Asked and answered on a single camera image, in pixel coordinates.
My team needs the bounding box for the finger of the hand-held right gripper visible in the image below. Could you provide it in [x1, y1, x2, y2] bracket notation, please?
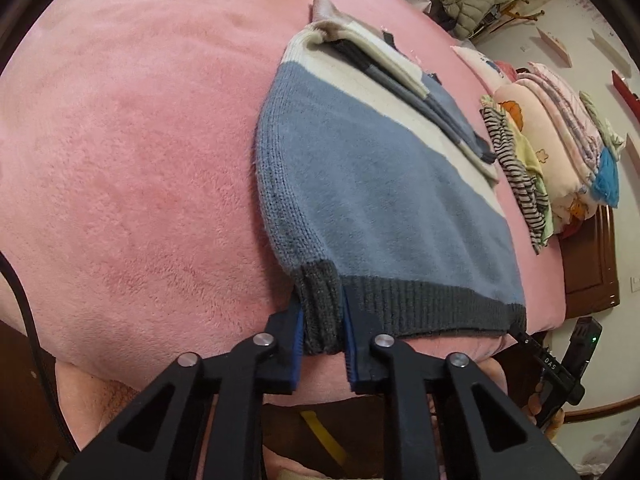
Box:
[515, 330, 587, 407]

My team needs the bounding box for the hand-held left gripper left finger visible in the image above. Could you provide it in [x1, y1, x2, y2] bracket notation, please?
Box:
[75, 305, 306, 480]

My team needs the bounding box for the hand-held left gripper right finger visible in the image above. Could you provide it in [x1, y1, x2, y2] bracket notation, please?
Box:
[342, 287, 566, 480]

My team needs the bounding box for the colour-block knit sweater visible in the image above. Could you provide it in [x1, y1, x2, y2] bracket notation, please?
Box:
[250, 0, 529, 356]

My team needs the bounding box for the person's right hand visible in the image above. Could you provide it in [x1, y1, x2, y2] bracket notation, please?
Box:
[527, 380, 568, 442]

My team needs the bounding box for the wooden headboard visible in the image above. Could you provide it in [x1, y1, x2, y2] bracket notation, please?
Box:
[557, 204, 622, 333]

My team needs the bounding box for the light green garment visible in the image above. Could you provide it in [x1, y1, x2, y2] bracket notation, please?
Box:
[536, 192, 557, 241]

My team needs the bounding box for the blue fringed towel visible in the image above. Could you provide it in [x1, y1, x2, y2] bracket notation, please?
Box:
[594, 147, 622, 209]

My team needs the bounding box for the black white striped garment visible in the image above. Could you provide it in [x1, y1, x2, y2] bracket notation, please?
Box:
[480, 105, 551, 256]

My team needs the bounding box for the pale green crumpled garment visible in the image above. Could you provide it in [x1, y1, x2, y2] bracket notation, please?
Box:
[579, 90, 627, 155]

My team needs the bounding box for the stack of folded pink blankets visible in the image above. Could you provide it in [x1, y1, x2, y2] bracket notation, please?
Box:
[515, 61, 608, 181]

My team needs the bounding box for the pink plush bed blanket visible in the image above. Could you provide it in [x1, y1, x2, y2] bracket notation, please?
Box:
[0, 0, 568, 411]

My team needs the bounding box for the pink printed pillow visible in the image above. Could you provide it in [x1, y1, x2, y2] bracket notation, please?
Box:
[451, 44, 512, 92]

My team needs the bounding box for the wooden coat rack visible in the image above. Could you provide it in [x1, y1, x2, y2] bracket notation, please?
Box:
[470, 0, 543, 43]

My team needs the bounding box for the beige padded coat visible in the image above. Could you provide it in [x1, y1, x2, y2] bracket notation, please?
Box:
[431, 0, 516, 40]

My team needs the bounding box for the yellow strap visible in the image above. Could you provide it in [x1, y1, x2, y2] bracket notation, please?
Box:
[299, 409, 348, 467]

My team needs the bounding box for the red wall shelf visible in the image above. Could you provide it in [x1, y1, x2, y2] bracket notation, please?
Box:
[611, 70, 640, 107]

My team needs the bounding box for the black cable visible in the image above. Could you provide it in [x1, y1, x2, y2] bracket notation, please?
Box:
[0, 252, 76, 461]

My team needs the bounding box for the wooden wall shelf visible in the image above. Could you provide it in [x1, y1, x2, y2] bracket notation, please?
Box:
[591, 29, 632, 75]
[536, 26, 572, 68]

